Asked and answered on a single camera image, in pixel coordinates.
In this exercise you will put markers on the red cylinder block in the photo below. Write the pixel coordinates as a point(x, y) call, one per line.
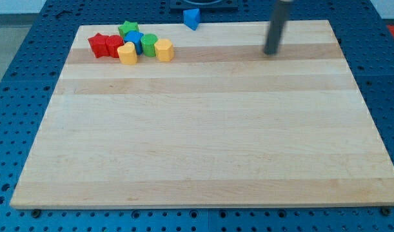
point(112, 44)

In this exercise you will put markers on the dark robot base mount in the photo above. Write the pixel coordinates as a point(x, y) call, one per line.
point(203, 4)

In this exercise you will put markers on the red star block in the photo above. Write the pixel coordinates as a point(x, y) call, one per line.
point(98, 45)

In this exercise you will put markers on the light wooden board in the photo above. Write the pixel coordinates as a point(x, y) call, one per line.
point(220, 126)

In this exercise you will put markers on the green star block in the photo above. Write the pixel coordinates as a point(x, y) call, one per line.
point(127, 27)

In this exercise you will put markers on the blue cube block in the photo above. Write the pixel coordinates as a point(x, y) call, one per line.
point(135, 38)

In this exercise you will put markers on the grey cylindrical pointer rod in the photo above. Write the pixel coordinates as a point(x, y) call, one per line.
point(279, 17)

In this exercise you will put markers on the green cylinder block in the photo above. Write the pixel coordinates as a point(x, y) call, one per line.
point(148, 44)

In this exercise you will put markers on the yellow heart block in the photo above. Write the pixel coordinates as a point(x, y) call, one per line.
point(127, 54)

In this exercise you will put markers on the blue triangular block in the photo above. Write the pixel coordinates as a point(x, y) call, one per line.
point(192, 18)

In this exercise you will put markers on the yellow hexagon block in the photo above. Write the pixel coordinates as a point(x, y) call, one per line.
point(164, 50)

